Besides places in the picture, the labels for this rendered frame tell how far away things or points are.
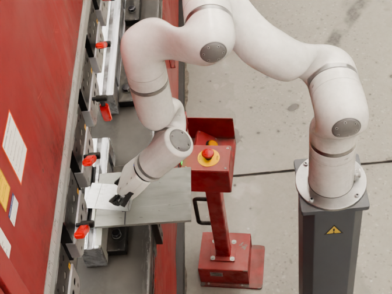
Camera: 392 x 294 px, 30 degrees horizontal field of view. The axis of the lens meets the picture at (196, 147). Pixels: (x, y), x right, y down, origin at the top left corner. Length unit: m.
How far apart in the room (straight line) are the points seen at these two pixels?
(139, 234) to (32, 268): 0.76
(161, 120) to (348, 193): 0.58
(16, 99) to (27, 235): 0.25
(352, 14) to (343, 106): 2.39
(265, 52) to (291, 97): 2.03
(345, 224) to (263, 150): 1.37
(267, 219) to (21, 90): 1.91
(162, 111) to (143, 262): 0.56
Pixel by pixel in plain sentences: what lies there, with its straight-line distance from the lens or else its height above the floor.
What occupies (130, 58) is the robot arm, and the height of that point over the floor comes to 1.59.
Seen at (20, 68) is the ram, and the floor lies 1.70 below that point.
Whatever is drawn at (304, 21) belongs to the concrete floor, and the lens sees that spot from 3.96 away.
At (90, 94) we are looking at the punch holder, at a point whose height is 1.25.
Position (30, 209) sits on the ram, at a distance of 1.40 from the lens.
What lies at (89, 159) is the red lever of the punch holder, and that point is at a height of 1.31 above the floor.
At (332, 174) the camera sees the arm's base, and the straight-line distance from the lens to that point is 1.89.
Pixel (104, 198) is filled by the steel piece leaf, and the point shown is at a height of 1.00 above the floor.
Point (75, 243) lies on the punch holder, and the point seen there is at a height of 1.25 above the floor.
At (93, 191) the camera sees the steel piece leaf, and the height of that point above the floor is 1.00.
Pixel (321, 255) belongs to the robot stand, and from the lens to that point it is 2.18.
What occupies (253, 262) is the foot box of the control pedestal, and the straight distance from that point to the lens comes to 3.03.
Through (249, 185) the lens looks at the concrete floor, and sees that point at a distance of 3.25.
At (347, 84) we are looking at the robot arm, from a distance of 1.67.
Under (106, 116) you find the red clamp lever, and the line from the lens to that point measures 2.00.
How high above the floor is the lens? 2.63
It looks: 50 degrees down
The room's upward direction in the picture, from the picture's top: 10 degrees counter-clockwise
